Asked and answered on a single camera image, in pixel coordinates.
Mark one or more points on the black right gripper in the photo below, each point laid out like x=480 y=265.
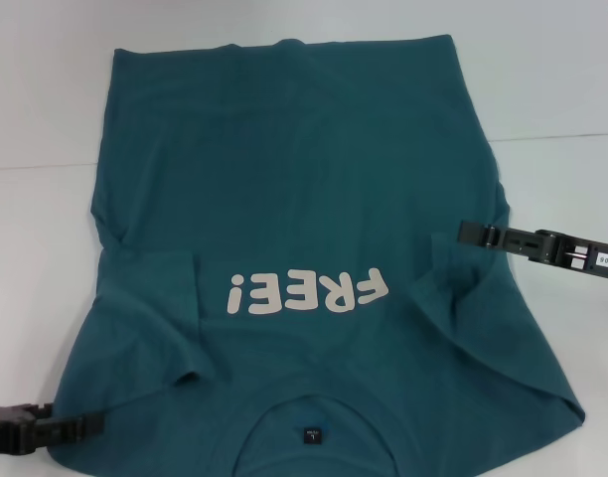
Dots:
x=577 y=251

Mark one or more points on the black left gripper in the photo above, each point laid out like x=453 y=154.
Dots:
x=8 y=429

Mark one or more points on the teal t-shirt with FREE print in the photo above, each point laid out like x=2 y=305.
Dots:
x=284 y=174

